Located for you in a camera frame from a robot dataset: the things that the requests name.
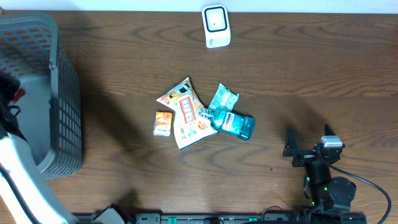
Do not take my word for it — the small orange snack packet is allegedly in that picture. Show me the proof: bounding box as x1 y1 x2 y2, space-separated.
153 111 172 137

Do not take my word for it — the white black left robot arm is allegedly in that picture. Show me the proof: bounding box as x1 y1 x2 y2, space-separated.
1 73 78 223

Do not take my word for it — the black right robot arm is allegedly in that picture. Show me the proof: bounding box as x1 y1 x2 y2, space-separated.
282 125 356 214

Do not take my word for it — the white barcode scanner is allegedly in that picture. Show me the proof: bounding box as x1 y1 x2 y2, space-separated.
201 4 231 49

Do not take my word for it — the teal blue packet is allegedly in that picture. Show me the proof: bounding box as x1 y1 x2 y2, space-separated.
200 108 255 141

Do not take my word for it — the yellow white chips bag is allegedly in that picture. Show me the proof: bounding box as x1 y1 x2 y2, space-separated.
156 77 218 151

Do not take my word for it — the grey plastic mesh basket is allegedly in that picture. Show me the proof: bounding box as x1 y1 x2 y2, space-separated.
1 13 83 179

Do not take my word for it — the pale green wipes pack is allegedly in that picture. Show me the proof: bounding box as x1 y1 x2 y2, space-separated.
208 83 239 111

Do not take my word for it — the red orange chocolate bar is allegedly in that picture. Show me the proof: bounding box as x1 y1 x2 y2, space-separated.
12 88 26 104

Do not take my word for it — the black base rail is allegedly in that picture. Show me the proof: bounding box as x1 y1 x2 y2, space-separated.
74 203 368 224

